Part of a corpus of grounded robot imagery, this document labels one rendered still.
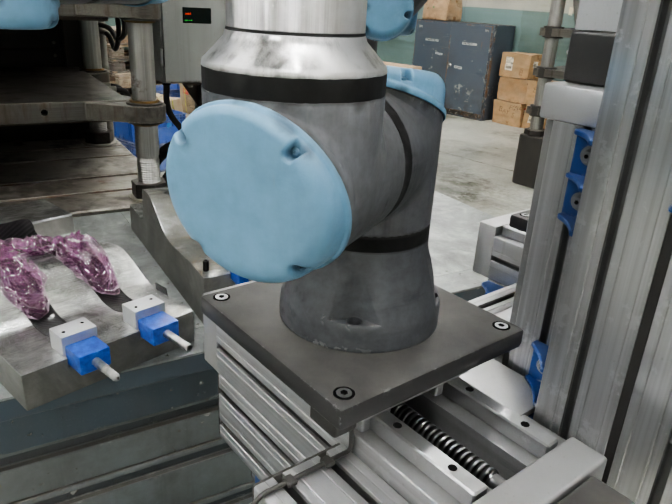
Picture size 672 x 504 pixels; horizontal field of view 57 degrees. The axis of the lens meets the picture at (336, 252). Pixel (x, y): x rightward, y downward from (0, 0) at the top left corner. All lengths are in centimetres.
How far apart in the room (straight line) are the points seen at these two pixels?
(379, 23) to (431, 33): 764
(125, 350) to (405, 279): 52
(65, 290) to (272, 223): 72
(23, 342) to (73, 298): 12
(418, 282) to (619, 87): 22
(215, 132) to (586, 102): 37
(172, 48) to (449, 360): 143
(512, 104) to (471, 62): 73
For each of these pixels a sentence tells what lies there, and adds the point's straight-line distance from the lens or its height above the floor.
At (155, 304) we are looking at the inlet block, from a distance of 95.
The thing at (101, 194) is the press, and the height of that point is 79.
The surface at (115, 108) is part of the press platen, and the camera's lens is 169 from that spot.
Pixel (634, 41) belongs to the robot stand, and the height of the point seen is 130.
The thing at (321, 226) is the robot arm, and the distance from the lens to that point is 34.
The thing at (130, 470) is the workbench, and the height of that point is 56.
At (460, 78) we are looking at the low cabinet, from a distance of 813.
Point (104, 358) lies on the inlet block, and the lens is 89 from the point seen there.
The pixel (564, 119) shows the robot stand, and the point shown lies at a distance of 63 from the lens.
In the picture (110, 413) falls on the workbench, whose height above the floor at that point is 70.
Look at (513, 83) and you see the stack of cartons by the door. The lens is 786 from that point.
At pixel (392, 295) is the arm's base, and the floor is 109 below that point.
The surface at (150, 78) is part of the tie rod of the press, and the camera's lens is 168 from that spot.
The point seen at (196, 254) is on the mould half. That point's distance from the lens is 111.
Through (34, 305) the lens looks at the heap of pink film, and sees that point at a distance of 101.
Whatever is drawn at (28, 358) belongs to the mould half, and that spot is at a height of 86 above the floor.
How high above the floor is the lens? 132
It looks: 22 degrees down
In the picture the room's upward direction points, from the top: 3 degrees clockwise
